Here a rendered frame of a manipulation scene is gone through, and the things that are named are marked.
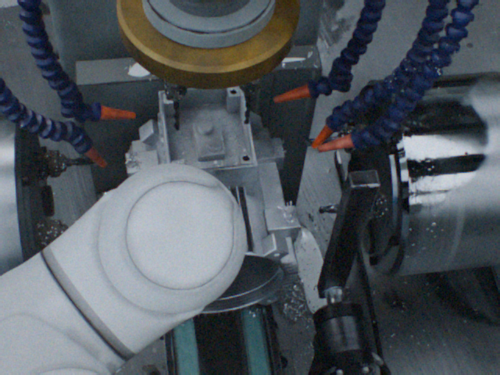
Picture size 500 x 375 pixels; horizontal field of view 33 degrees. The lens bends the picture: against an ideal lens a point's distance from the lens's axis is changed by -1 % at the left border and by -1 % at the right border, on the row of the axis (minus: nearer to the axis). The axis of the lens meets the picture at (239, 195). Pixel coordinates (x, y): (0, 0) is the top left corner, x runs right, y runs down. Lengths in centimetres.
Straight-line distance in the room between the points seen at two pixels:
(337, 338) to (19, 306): 48
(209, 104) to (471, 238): 35
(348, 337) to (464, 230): 18
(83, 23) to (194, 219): 63
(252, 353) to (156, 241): 58
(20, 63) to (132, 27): 72
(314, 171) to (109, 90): 46
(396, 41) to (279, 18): 76
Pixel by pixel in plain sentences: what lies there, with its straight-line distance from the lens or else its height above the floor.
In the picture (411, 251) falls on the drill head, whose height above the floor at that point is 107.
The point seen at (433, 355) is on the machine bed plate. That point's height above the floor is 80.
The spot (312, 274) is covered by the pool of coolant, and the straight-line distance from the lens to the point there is 129.
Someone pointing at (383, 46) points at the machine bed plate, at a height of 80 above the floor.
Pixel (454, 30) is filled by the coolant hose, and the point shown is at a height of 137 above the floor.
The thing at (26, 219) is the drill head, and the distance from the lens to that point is 97.
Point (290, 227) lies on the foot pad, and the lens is 100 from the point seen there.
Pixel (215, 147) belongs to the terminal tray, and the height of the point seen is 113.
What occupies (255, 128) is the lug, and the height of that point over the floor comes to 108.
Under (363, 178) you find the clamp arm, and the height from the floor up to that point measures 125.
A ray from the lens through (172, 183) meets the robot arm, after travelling 54.
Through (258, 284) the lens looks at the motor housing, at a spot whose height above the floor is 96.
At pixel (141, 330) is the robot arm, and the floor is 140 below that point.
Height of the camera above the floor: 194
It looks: 58 degrees down
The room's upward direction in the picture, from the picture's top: 5 degrees clockwise
